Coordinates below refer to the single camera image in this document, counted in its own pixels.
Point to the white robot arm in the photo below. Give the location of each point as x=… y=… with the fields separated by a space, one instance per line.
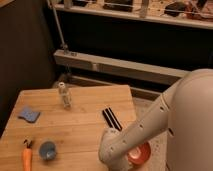
x=185 y=112

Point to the small blue cup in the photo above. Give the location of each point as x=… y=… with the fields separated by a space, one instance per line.
x=47 y=150

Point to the metal pole stand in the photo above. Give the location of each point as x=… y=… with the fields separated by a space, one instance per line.
x=61 y=30

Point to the wooden shelf with clutter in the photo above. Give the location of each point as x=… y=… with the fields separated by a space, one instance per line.
x=189 y=13

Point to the blue sponge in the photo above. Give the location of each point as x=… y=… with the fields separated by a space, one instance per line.
x=28 y=115

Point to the orange toy carrot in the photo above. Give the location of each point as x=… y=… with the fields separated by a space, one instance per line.
x=27 y=155

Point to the orange ceramic bowl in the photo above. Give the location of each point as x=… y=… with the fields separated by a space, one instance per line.
x=140 y=154

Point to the black striped rectangular block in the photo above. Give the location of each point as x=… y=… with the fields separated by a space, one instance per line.
x=111 y=119

